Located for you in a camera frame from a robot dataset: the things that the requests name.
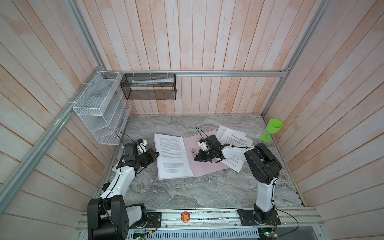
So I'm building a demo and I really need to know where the underlying white paper sheet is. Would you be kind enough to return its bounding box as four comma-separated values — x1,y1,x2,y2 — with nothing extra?
216,125,246,141

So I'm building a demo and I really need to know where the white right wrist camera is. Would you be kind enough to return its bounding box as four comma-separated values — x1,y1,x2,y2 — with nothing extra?
198,139,211,151

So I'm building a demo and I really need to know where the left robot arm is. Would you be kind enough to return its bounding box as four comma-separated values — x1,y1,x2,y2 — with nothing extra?
87,139,160,240

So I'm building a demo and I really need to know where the aluminium frame bar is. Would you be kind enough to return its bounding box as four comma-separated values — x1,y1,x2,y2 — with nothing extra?
101,69,287,78

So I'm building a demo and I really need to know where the Chinese titled paper sheet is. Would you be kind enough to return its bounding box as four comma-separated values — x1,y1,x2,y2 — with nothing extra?
219,128,253,173

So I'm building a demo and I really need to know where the printed English paper sheet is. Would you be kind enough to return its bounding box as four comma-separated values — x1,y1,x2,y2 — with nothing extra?
154,134,193,180

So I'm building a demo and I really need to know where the metal folder clip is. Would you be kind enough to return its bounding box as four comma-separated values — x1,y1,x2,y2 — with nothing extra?
191,148,198,158

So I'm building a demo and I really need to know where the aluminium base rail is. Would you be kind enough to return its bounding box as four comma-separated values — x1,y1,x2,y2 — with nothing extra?
76,206,325,233

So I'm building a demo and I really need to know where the pink file folder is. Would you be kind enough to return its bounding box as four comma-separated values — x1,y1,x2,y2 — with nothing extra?
181,129,230,178

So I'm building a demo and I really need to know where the green plastic goblet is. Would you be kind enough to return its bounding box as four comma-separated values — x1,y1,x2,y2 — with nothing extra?
261,119,283,143

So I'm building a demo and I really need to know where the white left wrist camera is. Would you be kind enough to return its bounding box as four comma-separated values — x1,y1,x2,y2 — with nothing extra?
136,139,147,155

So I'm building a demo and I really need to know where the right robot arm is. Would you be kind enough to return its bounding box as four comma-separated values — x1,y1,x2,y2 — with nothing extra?
195,135,282,226

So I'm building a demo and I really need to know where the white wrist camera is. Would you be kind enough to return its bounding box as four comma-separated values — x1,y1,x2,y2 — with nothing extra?
198,139,211,151
136,139,147,155

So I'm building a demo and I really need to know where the orange round sticker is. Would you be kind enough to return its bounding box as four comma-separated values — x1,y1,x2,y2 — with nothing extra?
181,212,191,223

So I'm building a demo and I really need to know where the white wire mesh shelf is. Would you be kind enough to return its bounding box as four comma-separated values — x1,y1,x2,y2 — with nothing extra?
73,72,132,145

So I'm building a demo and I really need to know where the paper in black basket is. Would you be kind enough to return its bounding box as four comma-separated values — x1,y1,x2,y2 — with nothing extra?
132,78,175,87

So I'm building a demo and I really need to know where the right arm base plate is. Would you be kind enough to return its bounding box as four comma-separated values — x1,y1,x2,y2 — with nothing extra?
237,208,281,226

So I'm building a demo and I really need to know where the black mesh basket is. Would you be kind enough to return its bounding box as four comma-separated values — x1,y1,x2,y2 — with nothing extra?
120,74,177,101

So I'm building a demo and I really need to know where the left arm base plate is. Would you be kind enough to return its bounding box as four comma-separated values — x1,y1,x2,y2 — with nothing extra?
130,212,162,229

